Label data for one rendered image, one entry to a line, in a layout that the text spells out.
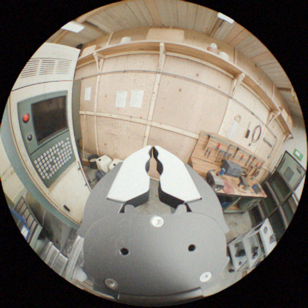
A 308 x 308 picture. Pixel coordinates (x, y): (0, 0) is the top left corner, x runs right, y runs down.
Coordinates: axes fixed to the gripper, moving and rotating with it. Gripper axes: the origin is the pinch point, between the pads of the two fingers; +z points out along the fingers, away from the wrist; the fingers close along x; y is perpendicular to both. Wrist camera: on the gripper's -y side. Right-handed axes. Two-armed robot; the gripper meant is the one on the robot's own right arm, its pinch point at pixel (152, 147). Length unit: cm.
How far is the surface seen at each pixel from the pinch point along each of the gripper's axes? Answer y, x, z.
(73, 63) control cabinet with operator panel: -48, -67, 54
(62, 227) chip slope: 68, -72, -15
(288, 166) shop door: 30, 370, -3
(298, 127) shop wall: -88, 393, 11
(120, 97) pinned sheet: -11, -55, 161
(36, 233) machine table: 59, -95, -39
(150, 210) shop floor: 160, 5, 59
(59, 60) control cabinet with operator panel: -50, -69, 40
